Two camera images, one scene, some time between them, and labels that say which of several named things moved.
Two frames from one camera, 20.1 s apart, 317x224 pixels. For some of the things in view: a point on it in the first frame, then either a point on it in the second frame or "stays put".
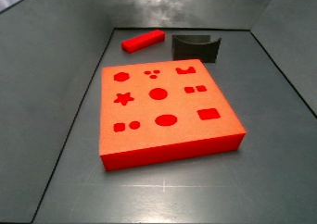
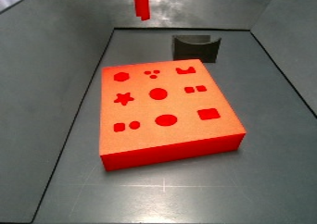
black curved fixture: [196, 47] stays put
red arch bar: [142, 41] to [142, 1]
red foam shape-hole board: [165, 113] stays put
